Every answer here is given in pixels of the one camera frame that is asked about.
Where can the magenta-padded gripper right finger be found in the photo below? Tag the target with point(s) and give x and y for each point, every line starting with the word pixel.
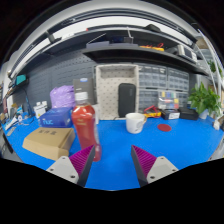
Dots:
pixel 161 168

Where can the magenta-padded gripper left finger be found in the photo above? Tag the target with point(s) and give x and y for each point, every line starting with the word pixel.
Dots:
pixel 61 168

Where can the red drink bottle white cap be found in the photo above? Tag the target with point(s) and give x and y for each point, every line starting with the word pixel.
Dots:
pixel 84 123

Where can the brown cardboard box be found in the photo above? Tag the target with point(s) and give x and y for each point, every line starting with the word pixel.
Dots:
pixel 46 141

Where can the flat round red coaster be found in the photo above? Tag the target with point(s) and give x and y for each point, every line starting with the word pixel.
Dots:
pixel 164 127

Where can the blue cardboard box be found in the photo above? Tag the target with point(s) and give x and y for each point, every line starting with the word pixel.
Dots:
pixel 55 118

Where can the black box with white label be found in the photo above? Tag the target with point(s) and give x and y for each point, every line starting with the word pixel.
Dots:
pixel 170 115

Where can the yellow multimeter with red leads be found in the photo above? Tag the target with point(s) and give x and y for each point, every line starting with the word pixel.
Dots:
pixel 152 112

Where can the black zip case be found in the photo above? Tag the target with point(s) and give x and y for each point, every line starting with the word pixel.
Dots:
pixel 188 114

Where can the white labelled small box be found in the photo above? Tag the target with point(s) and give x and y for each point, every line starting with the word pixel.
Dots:
pixel 40 110

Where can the clear organiser with coloured parts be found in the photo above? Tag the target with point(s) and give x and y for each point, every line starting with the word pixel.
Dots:
pixel 169 100

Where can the white power adapter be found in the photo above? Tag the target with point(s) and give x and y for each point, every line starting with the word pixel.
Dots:
pixel 217 125

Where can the purple plastic bag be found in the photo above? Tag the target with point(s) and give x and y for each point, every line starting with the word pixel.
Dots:
pixel 61 96

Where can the black rectangular pouch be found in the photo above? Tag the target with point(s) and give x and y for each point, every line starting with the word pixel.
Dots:
pixel 127 100

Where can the green potted plant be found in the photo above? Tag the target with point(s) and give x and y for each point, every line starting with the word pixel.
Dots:
pixel 201 98

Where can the dark grey flat box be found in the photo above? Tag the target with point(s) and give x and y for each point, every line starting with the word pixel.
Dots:
pixel 83 86

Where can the beige dotted open box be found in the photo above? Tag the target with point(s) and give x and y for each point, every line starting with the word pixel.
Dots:
pixel 108 96

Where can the dark grey pegboard panel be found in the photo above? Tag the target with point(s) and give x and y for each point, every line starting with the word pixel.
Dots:
pixel 50 76

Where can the teal screen monitor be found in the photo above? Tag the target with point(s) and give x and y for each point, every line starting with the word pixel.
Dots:
pixel 20 80

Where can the dark overhead shelf unit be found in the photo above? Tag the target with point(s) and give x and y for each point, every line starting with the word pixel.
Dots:
pixel 133 51

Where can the white metal shelving rack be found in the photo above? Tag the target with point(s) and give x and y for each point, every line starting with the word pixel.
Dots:
pixel 210 53

